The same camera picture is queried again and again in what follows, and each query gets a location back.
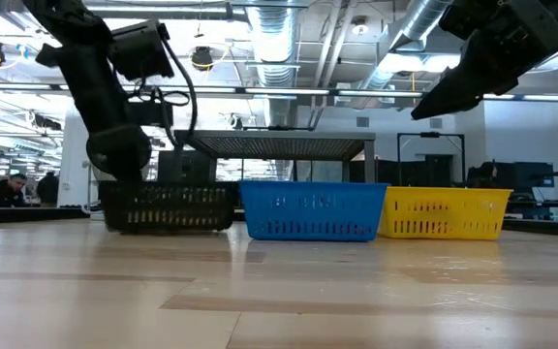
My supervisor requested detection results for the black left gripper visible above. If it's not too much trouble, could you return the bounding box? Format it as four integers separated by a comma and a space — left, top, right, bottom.
35, 43, 174, 183

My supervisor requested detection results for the black metal frame stand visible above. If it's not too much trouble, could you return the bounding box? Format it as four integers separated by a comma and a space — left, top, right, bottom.
396, 131, 467, 188

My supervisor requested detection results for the white cylindrical spotlight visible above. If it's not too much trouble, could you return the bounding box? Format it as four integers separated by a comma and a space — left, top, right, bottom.
84, 123, 153, 184

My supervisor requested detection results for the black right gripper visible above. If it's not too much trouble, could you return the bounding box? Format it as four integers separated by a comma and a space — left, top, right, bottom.
410, 0, 558, 122

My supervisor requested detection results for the white building column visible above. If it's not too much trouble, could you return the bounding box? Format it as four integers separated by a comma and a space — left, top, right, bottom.
58, 104, 100, 208

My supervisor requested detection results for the black equipment rig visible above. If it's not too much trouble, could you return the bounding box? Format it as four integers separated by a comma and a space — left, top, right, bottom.
466, 161, 558, 222

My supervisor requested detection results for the round ceiling sensor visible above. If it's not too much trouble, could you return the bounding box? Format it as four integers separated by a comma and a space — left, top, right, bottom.
350, 16, 370, 37

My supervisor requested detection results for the blue plastic basket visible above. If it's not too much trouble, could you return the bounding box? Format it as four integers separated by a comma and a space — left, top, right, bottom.
238, 180, 389, 242

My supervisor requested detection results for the silver spiral ventilation duct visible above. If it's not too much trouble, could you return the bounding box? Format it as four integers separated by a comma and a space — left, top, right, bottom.
245, 0, 305, 128
356, 0, 454, 93

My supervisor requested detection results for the black plastic basket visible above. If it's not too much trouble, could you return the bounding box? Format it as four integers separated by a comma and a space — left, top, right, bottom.
98, 180, 237, 235

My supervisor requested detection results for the long ceiling light strip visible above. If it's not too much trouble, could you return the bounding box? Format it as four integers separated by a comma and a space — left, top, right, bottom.
0, 81, 558, 103

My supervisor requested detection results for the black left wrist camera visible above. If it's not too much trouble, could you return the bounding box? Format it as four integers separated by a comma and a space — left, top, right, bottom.
108, 18, 176, 82

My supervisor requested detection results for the black monitor back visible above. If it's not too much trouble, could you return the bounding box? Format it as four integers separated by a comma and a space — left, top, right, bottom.
157, 149, 218, 183

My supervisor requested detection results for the grey perforated metal shelf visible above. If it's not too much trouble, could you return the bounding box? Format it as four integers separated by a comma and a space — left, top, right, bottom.
174, 129, 377, 186

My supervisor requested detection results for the yellow plastic basket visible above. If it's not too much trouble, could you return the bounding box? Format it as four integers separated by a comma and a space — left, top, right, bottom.
379, 186, 513, 241

